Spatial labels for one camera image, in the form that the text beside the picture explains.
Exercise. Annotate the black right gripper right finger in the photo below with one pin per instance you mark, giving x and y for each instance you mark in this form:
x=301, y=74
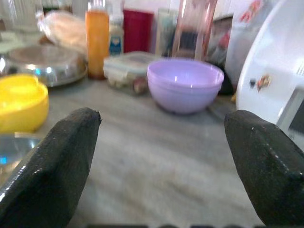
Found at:
x=268, y=166

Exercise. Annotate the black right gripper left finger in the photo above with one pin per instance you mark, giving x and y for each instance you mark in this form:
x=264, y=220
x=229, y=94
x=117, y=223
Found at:
x=54, y=164

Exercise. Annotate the yellow plastic bowl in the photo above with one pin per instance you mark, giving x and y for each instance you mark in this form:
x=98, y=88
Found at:
x=20, y=104

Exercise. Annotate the white kitchen appliance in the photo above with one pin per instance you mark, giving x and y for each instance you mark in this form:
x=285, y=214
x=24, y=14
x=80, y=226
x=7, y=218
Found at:
x=273, y=69

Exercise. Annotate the round steel lidded pan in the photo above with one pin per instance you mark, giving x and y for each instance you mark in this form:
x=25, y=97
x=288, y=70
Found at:
x=45, y=64

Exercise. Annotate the purple plastic bowl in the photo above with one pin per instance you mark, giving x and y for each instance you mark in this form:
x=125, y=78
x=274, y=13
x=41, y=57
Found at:
x=184, y=86

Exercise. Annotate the clear plastic food container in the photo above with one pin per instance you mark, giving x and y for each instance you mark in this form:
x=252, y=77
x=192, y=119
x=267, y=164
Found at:
x=126, y=71

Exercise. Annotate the orange juice bottle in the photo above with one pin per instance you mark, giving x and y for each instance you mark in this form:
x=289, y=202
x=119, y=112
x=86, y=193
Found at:
x=97, y=42

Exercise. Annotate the bagged bread loaf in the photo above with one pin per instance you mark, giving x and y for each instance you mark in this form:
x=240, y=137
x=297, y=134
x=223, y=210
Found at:
x=63, y=29

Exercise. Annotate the small white blue bottle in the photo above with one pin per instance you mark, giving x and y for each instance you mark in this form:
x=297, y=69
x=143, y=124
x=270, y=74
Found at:
x=116, y=38

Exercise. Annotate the pink transparent bottle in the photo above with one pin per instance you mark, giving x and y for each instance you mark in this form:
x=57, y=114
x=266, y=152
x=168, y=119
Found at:
x=193, y=28

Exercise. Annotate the red box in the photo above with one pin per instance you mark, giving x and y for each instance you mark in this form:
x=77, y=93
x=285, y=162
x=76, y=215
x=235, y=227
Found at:
x=138, y=31

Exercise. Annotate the grey carton box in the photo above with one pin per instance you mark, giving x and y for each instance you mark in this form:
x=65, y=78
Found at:
x=165, y=32

